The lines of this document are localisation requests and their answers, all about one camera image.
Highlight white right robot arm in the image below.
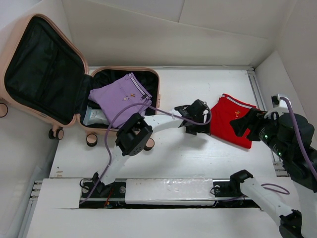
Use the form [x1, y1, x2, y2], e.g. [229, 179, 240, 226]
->
[229, 109, 317, 238]

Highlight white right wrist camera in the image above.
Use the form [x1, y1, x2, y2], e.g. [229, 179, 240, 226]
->
[271, 94, 290, 114]

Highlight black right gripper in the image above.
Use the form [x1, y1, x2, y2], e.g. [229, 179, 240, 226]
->
[229, 106, 291, 159]

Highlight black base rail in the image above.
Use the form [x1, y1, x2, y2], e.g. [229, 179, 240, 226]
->
[79, 178, 258, 209]

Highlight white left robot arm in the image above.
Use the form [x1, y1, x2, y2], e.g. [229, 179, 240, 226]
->
[89, 99, 211, 197]

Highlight purple shorts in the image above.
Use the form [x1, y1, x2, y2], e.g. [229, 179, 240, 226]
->
[88, 73, 152, 128]

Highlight pink hard-shell suitcase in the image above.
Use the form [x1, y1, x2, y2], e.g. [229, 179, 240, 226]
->
[0, 14, 160, 140]

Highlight white cotton pads pack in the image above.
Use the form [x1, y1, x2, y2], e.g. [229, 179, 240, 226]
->
[82, 107, 109, 126]

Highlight red shorts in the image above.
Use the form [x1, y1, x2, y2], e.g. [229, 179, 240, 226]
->
[209, 93, 261, 149]

